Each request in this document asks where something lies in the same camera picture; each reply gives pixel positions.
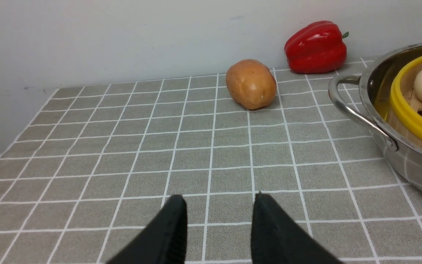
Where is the brown potato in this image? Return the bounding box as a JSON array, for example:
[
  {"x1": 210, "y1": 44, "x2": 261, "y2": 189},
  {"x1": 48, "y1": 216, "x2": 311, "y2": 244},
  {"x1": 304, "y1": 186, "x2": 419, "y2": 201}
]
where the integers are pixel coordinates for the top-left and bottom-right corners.
[{"x1": 226, "y1": 59, "x2": 277, "y2": 110}]

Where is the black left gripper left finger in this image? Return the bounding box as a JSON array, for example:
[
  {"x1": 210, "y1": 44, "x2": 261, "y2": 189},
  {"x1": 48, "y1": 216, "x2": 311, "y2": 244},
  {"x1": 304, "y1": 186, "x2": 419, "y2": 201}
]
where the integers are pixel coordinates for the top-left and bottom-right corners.
[{"x1": 107, "y1": 194, "x2": 188, "y2": 264}]

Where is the stainless steel pot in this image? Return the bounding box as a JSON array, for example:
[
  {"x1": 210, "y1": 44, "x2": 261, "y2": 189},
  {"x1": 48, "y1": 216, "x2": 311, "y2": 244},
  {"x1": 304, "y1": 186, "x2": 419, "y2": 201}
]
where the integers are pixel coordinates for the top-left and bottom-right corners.
[{"x1": 328, "y1": 43, "x2": 422, "y2": 192}]

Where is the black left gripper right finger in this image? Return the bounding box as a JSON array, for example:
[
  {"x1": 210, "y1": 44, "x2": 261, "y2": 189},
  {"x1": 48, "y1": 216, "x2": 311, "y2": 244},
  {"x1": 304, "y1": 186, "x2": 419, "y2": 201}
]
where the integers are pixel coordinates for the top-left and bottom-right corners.
[{"x1": 251, "y1": 193, "x2": 342, "y2": 264}]

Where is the yellow bamboo steamer basket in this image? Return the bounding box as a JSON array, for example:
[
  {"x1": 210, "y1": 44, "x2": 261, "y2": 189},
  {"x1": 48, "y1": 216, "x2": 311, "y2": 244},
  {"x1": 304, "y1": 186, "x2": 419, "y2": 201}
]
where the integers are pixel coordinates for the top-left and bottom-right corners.
[{"x1": 385, "y1": 56, "x2": 422, "y2": 149}]

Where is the grey checked tablecloth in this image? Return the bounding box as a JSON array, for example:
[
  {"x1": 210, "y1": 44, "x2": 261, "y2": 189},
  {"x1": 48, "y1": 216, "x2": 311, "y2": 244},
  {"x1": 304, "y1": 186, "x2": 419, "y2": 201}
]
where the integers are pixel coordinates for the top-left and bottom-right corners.
[{"x1": 0, "y1": 68, "x2": 422, "y2": 264}]

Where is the red bell pepper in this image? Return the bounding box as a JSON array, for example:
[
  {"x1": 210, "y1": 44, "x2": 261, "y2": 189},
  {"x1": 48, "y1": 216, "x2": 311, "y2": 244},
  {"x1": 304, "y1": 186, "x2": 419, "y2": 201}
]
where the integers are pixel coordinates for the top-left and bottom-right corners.
[{"x1": 284, "y1": 21, "x2": 349, "y2": 74}]

